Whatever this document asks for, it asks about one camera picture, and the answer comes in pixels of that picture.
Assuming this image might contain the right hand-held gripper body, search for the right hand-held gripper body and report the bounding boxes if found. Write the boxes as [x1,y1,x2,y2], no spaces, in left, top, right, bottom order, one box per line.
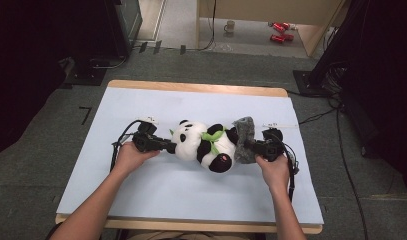
[254,122,299,163]

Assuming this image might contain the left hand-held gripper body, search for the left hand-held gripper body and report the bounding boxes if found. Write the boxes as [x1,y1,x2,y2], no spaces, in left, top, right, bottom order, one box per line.
[132,115,167,154]

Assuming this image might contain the grey fuzzy cloth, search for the grey fuzzy cloth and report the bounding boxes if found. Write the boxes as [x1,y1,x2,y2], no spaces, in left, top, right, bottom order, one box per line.
[232,115,259,165]

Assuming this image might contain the panda plush toy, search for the panda plush toy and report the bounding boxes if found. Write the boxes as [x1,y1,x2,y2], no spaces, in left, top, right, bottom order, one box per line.
[166,119,241,174]

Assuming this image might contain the person's left hand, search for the person's left hand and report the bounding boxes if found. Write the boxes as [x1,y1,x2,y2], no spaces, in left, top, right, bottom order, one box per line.
[117,141,162,175]

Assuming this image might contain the person's right hand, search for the person's right hand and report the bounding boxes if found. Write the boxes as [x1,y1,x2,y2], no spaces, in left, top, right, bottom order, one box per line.
[255,153,291,194]

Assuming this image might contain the light blue table mat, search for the light blue table mat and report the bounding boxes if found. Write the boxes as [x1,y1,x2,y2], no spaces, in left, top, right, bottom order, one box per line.
[56,86,325,225]

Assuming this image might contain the black tape corner mark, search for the black tape corner mark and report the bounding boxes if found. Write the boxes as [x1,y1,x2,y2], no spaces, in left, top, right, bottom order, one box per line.
[78,106,93,126]

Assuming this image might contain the wooden table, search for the wooden table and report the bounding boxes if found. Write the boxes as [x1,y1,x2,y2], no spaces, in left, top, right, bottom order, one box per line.
[54,79,324,235]

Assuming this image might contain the black metal stand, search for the black metal stand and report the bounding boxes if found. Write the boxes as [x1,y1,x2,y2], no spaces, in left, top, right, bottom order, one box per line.
[292,0,360,98]

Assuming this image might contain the black flat stand base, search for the black flat stand base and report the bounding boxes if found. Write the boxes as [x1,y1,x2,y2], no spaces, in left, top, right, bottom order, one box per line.
[63,57,109,87]

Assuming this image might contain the person's beige trousers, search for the person's beige trousers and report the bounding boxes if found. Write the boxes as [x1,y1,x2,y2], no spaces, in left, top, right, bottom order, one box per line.
[124,229,267,240]

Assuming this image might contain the dark glass-front cabinet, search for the dark glass-front cabinet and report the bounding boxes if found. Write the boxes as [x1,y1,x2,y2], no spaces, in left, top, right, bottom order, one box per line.
[104,0,144,58]

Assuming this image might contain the dark curtain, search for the dark curtain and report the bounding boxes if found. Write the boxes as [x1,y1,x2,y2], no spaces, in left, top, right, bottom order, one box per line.
[0,0,109,159]
[340,0,407,201]

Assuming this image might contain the light wooden cabinet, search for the light wooden cabinet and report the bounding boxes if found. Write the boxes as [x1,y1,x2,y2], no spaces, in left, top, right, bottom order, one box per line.
[195,0,346,58]

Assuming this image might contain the left hand-held gripper cable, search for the left hand-held gripper cable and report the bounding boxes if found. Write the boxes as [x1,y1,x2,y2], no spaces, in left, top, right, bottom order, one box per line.
[109,119,143,173]

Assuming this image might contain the hand-held gripper cable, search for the hand-held gripper cable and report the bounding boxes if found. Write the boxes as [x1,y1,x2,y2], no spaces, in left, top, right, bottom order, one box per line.
[274,132,301,203]
[109,119,143,173]

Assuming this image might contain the right hand-held gripper cable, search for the right hand-held gripper cable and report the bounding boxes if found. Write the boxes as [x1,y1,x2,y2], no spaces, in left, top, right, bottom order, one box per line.
[274,132,301,203]

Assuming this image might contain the short black floor cable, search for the short black floor cable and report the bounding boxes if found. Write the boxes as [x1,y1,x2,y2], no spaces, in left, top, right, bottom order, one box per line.
[298,107,339,126]

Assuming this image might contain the grey floor cable loop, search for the grey floor cable loop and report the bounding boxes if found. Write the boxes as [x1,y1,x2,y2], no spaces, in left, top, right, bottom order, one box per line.
[89,54,129,71]

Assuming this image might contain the long black floor cable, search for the long black floor cable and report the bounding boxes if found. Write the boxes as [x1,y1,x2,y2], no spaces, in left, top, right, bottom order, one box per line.
[335,108,369,240]

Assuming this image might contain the black cable bundle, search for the black cable bundle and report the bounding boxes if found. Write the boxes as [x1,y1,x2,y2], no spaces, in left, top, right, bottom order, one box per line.
[322,61,347,109]

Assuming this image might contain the black hanging cable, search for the black hanging cable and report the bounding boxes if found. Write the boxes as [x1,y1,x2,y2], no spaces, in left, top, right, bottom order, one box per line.
[185,0,217,52]

